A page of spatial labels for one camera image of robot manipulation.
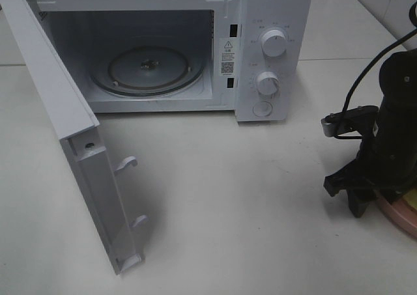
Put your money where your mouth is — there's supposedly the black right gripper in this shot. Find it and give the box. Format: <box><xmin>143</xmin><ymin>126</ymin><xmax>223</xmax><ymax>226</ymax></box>
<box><xmin>324</xmin><ymin>119</ymin><xmax>416</xmax><ymax>218</ymax></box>

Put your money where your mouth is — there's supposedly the pink round plate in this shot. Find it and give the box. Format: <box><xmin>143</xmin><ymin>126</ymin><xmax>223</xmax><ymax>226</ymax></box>
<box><xmin>377</xmin><ymin>197</ymin><xmax>416</xmax><ymax>238</ymax></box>

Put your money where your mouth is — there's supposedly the sandwich with white bread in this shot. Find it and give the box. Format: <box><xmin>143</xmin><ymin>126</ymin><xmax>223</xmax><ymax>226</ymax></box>
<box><xmin>403</xmin><ymin>188</ymin><xmax>417</xmax><ymax>210</ymax></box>

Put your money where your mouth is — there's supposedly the round white door button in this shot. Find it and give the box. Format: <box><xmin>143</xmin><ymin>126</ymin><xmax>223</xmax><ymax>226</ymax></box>
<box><xmin>253</xmin><ymin>102</ymin><xmax>272</xmax><ymax>117</ymax></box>

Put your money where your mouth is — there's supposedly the white microwave door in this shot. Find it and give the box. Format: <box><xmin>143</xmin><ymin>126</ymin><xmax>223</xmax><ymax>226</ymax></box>
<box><xmin>1</xmin><ymin>0</ymin><xmax>146</xmax><ymax>274</ymax></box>

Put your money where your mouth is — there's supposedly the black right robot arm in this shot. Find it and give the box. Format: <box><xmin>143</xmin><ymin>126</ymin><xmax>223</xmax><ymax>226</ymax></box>
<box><xmin>321</xmin><ymin>50</ymin><xmax>416</xmax><ymax>218</ymax></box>

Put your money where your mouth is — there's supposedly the lower white microwave knob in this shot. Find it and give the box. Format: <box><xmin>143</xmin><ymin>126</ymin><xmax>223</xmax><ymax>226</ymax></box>
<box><xmin>255</xmin><ymin>72</ymin><xmax>280</xmax><ymax>96</ymax></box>

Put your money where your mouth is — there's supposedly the white microwave knob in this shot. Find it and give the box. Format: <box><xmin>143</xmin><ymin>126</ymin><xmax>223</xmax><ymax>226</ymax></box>
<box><xmin>261</xmin><ymin>28</ymin><xmax>287</xmax><ymax>57</ymax></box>
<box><xmin>255</xmin><ymin>72</ymin><xmax>280</xmax><ymax>96</ymax></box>

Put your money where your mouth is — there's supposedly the upper white microwave knob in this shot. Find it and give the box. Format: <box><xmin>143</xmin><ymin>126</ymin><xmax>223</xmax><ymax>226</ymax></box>
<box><xmin>261</xmin><ymin>28</ymin><xmax>287</xmax><ymax>57</ymax></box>

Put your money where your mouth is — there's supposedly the white microwave oven body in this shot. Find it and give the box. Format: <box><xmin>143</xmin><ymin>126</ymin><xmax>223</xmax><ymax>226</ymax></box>
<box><xmin>32</xmin><ymin>0</ymin><xmax>311</xmax><ymax>122</ymax></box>

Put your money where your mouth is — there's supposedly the glass microwave turntable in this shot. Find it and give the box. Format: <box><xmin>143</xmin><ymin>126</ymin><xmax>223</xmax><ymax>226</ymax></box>
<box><xmin>91</xmin><ymin>45</ymin><xmax>206</xmax><ymax>97</ymax></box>

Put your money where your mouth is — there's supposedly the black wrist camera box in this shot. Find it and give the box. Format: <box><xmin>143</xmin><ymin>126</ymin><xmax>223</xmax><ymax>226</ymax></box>
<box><xmin>321</xmin><ymin>105</ymin><xmax>379</xmax><ymax>139</ymax></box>

